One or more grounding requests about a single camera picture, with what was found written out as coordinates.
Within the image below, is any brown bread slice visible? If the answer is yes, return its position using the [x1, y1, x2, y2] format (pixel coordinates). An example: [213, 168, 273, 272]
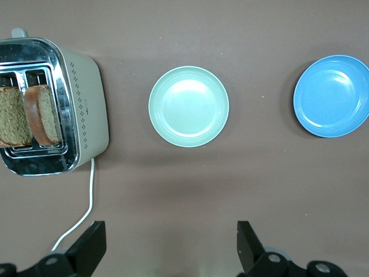
[24, 84, 63, 147]
[0, 86, 33, 148]

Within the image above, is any white toaster power cord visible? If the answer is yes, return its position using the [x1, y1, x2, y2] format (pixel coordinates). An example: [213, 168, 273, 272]
[51, 158, 96, 252]

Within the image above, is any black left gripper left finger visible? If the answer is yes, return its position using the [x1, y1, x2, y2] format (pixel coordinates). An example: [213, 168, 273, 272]
[0, 220, 107, 277]

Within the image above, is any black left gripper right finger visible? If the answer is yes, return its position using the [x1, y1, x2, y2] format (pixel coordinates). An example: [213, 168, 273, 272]
[236, 220, 354, 277]

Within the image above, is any blue plate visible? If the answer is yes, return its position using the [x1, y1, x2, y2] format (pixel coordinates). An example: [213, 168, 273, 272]
[293, 54, 369, 139]

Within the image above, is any pale green plate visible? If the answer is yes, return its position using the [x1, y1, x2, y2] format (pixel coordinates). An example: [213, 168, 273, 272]
[148, 65, 230, 148]

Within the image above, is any beige and chrome toaster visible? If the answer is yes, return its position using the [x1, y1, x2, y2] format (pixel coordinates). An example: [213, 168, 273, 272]
[0, 28, 110, 177]

